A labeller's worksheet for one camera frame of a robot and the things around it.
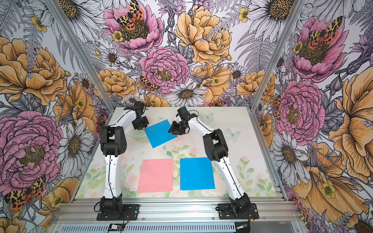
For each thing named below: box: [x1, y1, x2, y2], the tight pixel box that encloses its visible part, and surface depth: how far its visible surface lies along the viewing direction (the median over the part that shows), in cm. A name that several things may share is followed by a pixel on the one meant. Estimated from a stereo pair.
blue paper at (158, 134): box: [144, 118, 179, 149], surface depth 108 cm
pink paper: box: [137, 158, 174, 194], surface depth 88 cm
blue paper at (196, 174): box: [179, 157, 216, 191], surface depth 89 cm
